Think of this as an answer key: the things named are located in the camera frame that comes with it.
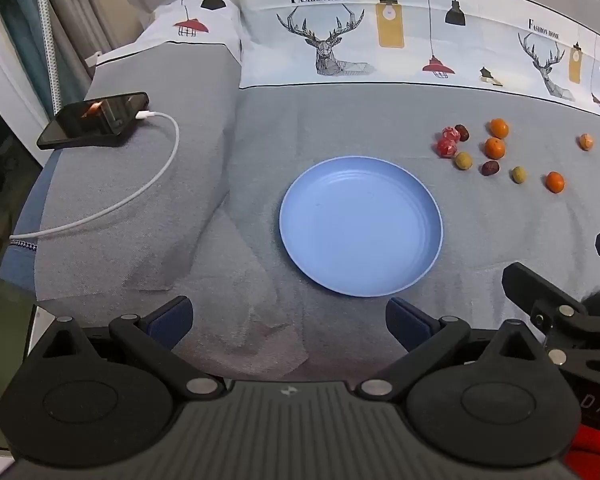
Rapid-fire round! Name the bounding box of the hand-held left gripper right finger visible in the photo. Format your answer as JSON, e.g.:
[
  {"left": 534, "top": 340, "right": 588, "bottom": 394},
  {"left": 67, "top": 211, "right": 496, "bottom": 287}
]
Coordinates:
[{"left": 355, "top": 297, "right": 551, "bottom": 402}]

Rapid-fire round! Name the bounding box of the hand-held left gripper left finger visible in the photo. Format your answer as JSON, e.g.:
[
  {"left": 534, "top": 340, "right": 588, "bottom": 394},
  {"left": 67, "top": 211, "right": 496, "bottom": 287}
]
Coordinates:
[{"left": 30, "top": 296, "right": 226, "bottom": 402}]

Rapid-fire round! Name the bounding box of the blue plate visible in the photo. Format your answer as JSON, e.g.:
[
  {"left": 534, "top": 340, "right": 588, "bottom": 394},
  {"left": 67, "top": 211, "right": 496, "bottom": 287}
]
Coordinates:
[{"left": 279, "top": 155, "right": 444, "bottom": 297}]

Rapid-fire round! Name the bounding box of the red cloth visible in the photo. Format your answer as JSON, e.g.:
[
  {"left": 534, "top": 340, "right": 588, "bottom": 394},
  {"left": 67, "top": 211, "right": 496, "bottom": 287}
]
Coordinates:
[{"left": 564, "top": 424, "right": 600, "bottom": 480}]

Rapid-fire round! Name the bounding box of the black smartphone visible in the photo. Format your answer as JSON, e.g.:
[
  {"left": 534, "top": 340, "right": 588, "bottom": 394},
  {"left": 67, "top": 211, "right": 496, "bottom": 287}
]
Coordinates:
[{"left": 36, "top": 92, "right": 150, "bottom": 151}]

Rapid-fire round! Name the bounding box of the grey printed blanket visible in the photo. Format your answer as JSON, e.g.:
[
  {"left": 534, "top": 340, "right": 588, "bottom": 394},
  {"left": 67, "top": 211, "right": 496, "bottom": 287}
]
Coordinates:
[{"left": 0, "top": 0, "right": 600, "bottom": 391}]

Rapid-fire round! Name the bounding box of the patterned white pole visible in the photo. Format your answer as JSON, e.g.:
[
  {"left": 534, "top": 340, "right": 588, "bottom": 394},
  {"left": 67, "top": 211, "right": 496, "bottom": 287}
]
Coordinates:
[{"left": 31, "top": 0, "right": 64, "bottom": 116}]

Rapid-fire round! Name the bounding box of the grey curtain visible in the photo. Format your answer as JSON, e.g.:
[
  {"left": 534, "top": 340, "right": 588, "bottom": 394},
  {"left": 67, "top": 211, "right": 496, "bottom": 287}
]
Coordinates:
[{"left": 50, "top": 0, "right": 148, "bottom": 68}]

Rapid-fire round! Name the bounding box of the white charging cable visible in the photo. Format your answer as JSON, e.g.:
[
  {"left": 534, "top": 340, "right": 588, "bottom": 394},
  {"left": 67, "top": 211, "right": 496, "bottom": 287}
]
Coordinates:
[{"left": 10, "top": 110, "right": 181, "bottom": 242}]

